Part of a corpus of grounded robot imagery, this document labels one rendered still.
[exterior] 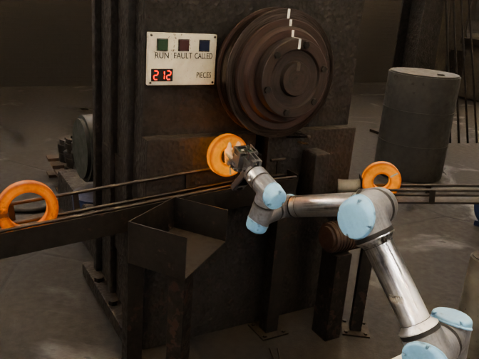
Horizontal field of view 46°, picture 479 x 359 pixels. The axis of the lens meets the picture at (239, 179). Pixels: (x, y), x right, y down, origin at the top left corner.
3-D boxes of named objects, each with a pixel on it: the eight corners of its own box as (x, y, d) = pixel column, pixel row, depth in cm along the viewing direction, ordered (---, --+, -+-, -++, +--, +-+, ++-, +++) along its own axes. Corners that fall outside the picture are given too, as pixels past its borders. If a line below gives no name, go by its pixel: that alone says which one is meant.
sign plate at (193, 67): (145, 84, 196) (146, 31, 191) (212, 83, 209) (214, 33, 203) (147, 85, 195) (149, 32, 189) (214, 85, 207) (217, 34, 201)
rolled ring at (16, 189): (31, 248, 181) (28, 244, 183) (70, 205, 183) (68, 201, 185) (-17, 216, 170) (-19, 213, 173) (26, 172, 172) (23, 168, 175)
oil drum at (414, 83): (358, 165, 502) (373, 65, 473) (406, 160, 530) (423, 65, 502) (407, 186, 453) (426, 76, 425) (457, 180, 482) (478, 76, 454)
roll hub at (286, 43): (251, 116, 200) (258, 35, 191) (314, 113, 213) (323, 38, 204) (259, 120, 195) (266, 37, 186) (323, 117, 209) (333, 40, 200)
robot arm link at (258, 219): (276, 229, 193) (286, 203, 188) (256, 238, 185) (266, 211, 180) (260, 217, 197) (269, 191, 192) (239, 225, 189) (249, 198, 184)
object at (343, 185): (336, 190, 235) (337, 177, 233) (358, 190, 234) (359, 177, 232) (338, 195, 229) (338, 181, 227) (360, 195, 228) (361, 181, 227)
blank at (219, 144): (204, 137, 200) (209, 139, 198) (242, 129, 208) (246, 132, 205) (207, 177, 206) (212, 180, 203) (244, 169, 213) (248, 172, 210)
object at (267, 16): (213, 136, 206) (222, 3, 191) (316, 129, 229) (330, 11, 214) (221, 141, 201) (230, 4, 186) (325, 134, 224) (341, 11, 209)
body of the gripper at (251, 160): (251, 142, 197) (267, 161, 188) (246, 163, 201) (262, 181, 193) (232, 144, 193) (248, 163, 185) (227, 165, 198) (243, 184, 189)
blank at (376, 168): (372, 203, 234) (373, 206, 231) (354, 172, 231) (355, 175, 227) (406, 185, 230) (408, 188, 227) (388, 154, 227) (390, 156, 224)
